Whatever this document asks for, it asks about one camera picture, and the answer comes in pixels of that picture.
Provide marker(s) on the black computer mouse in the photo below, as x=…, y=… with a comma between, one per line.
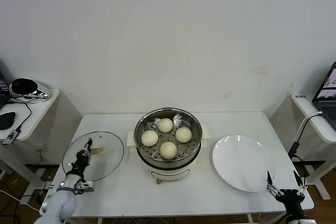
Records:
x=7, y=120

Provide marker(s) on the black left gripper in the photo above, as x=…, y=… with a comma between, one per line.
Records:
x=80, y=163

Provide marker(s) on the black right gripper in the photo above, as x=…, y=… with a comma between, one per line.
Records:
x=291, y=200

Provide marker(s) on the grey laptop with lit screen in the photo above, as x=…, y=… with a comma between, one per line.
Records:
x=328, y=108

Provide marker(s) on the white round plate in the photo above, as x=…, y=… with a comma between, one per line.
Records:
x=236, y=161

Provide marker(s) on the white steamed baozi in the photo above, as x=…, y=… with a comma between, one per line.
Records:
x=165, y=125
x=149, y=138
x=183, y=134
x=168, y=150

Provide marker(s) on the round glass pot lid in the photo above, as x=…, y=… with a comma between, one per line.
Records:
x=105, y=161

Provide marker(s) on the grey usb hub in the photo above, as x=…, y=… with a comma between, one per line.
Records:
x=10, y=137

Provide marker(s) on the perforated steel steamer basket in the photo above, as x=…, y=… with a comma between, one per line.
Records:
x=140, y=130

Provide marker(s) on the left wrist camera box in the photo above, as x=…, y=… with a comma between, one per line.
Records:
x=85, y=186

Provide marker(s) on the white side table with mouse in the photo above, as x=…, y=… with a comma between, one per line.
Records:
x=39, y=113

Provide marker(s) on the laptop beside chrome device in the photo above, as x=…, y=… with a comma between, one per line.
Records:
x=2, y=82

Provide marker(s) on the small printed table label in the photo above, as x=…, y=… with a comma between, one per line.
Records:
x=300, y=97

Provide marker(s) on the steel steamer pot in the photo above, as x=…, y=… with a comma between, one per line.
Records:
x=168, y=174

